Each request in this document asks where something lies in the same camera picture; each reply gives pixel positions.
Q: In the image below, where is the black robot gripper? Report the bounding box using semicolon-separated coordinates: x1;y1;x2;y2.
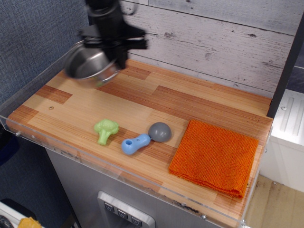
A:
79;4;148;69

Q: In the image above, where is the stainless steel pot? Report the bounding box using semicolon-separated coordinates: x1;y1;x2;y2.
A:
64;41;121;88

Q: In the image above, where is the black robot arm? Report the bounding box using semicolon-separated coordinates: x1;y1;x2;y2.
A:
80;0;148;69

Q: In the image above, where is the green toy broccoli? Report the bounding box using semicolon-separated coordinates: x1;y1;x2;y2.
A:
94;119;119;145

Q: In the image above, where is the blue grey toy scoop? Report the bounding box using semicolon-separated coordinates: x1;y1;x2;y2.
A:
121;122;172;155

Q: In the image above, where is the grey toy fridge cabinet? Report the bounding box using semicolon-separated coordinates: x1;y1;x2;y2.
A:
47;150;240;228

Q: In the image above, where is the orange folded cloth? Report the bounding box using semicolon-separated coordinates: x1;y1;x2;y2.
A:
169;120;259;199

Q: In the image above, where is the silver dispenser button panel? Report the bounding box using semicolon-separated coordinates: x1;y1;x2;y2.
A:
97;191;156;228

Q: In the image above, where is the clear acrylic table guard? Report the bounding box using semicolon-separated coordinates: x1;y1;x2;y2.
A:
0;35;274;228

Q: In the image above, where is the yellow black object bottom left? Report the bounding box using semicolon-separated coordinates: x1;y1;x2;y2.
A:
0;199;43;228

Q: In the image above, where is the dark right upright post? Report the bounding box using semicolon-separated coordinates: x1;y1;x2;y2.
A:
267;15;304;118

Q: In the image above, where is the white aluminium side rail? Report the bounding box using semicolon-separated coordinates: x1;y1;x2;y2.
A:
260;89;304;192

